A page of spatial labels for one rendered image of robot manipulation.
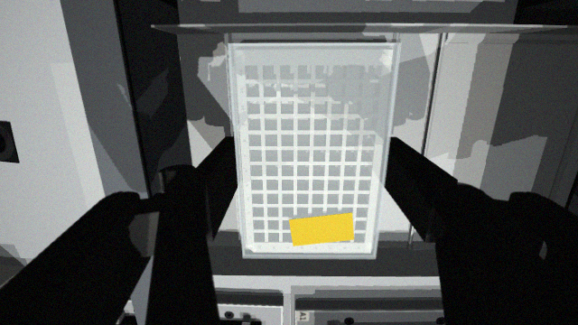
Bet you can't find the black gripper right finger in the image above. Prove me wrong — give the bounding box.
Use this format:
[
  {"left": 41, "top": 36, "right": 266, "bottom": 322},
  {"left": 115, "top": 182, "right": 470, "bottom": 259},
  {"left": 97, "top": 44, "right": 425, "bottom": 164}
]
[{"left": 385, "top": 137, "right": 578, "bottom": 325}]

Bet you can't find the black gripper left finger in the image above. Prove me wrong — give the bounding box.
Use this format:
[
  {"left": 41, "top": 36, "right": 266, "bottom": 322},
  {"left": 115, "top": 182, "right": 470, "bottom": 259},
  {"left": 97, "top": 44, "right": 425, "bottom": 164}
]
[{"left": 0, "top": 136, "right": 238, "bottom": 325}]

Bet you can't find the black assay plate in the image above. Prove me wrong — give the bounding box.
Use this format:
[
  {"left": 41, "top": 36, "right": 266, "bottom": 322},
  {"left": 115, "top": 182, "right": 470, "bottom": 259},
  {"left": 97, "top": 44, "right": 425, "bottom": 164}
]
[{"left": 118, "top": 316, "right": 262, "bottom": 325}]

